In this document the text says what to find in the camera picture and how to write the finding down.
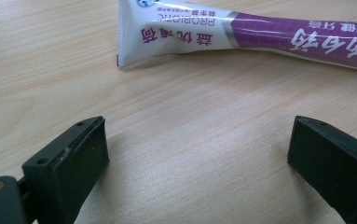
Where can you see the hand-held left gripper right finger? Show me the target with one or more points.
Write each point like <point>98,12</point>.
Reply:
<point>331,161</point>

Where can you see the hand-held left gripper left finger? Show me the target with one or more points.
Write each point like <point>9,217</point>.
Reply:
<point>73,168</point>

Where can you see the white and purple toothpaste tube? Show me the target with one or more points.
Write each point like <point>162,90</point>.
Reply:
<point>216,34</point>

